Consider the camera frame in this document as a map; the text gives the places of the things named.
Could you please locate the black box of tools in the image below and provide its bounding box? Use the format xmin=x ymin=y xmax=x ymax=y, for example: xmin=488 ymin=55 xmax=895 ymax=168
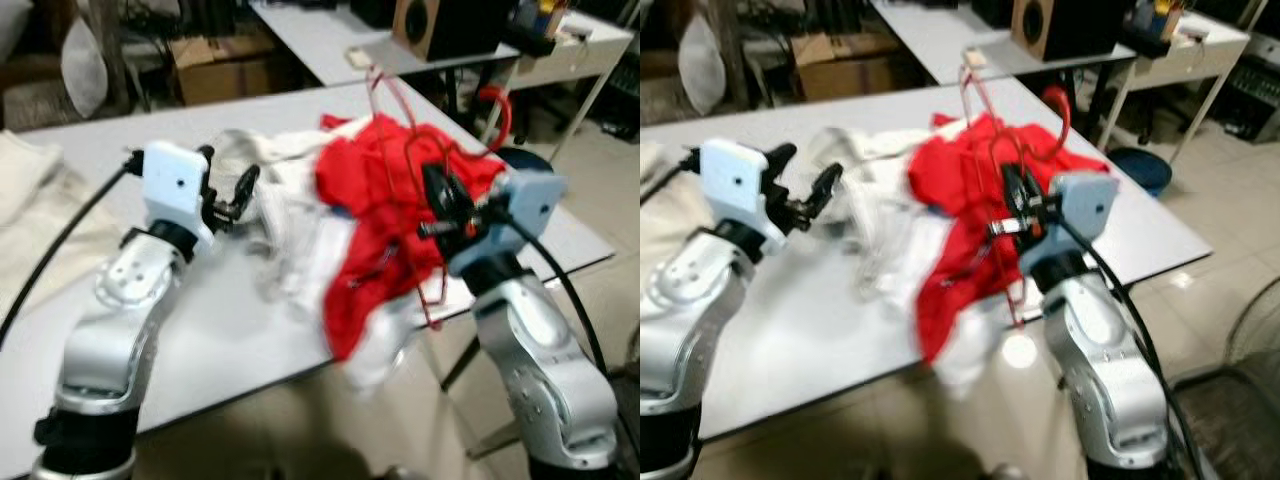
xmin=505 ymin=0 xmax=589 ymax=56
xmin=1120 ymin=0 xmax=1206 ymax=56

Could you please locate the wooden speaker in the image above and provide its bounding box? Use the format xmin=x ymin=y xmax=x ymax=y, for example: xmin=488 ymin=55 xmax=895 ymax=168
xmin=392 ymin=0 xmax=506 ymax=63
xmin=1010 ymin=0 xmax=1126 ymax=63

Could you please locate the black equipment case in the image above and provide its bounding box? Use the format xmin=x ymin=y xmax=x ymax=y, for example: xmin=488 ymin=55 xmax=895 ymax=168
xmin=1222 ymin=55 xmax=1280 ymax=143

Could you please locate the white garment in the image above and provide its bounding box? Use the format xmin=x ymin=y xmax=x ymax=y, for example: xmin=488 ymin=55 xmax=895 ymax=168
xmin=210 ymin=128 xmax=426 ymax=393
xmin=810 ymin=125 xmax=1021 ymax=396

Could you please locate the blue bin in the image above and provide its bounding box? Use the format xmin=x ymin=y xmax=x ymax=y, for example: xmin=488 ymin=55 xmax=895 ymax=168
xmin=1108 ymin=147 xmax=1173 ymax=197
xmin=495 ymin=147 xmax=556 ymax=181

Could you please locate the wire fan guard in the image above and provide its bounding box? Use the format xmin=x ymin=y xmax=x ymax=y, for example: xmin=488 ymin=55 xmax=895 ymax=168
xmin=1165 ymin=300 xmax=1280 ymax=480

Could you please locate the long white table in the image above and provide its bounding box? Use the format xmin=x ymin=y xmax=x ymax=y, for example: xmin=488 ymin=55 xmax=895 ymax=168
xmin=870 ymin=0 xmax=1251 ymax=121
xmin=250 ymin=0 xmax=636 ymax=113

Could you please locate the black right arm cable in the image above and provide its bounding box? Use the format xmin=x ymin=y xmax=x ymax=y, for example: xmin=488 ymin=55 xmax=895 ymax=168
xmin=1055 ymin=215 xmax=1206 ymax=480
xmin=505 ymin=212 xmax=641 ymax=471

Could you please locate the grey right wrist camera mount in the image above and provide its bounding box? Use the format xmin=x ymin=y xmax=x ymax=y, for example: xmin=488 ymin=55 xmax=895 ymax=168
xmin=480 ymin=170 xmax=569 ymax=273
xmin=1018 ymin=172 xmax=1119 ymax=278

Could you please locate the cardboard box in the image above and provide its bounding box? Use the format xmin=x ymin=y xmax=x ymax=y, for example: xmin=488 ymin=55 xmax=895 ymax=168
xmin=170 ymin=35 xmax=291 ymax=106
xmin=790 ymin=32 xmax=906 ymax=101

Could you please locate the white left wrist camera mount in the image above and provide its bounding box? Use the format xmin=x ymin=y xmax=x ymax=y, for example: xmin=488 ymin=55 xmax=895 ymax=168
xmin=140 ymin=140 xmax=216 ymax=251
xmin=700 ymin=138 xmax=773 ymax=241

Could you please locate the red garment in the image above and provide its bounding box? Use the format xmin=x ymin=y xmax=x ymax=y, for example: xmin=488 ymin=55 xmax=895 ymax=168
xmin=315 ymin=112 xmax=508 ymax=363
xmin=910 ymin=112 xmax=1111 ymax=366

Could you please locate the red wire hanger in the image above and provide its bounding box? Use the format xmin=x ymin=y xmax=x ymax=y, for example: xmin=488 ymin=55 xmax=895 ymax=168
xmin=363 ymin=63 xmax=514 ymax=331
xmin=958 ymin=63 xmax=1073 ymax=329

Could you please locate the white pillow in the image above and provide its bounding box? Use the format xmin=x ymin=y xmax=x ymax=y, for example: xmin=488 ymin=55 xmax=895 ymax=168
xmin=678 ymin=12 xmax=726 ymax=116
xmin=60 ymin=15 xmax=111 ymax=121

